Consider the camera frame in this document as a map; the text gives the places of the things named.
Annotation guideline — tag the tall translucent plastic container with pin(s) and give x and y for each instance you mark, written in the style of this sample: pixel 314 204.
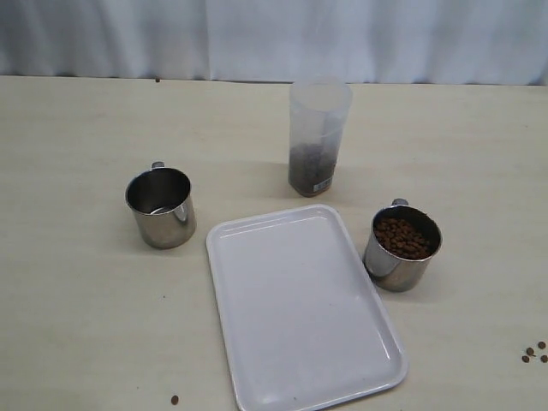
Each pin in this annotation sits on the tall translucent plastic container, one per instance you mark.
pixel 318 111

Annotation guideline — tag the white plastic tray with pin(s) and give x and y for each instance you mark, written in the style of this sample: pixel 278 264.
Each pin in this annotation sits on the white plastic tray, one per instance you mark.
pixel 303 325

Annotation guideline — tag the right steel mug with kibble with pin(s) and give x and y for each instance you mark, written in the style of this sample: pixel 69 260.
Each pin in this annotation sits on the right steel mug with kibble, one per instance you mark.
pixel 402 242

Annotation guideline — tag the white curtain backdrop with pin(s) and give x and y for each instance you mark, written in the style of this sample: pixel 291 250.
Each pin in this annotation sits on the white curtain backdrop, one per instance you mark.
pixel 444 42

